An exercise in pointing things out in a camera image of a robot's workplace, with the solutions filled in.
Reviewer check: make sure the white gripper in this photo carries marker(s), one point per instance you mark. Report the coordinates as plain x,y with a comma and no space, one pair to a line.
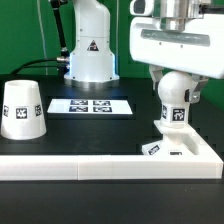
199,49

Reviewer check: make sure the white lamp bulb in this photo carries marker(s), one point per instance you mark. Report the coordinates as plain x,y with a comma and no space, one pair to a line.
172,90

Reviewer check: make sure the white lamp base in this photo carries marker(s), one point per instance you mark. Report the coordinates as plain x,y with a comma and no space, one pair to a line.
174,142

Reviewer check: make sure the white lamp shade cone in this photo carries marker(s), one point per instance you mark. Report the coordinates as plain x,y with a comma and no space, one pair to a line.
22,112

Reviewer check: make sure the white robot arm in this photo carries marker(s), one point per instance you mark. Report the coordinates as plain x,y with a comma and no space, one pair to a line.
92,60

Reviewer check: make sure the white L-shaped fence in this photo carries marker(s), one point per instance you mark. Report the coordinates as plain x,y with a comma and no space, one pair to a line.
205,165

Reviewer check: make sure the white marker tag sheet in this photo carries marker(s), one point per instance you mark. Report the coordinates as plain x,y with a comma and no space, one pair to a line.
86,106

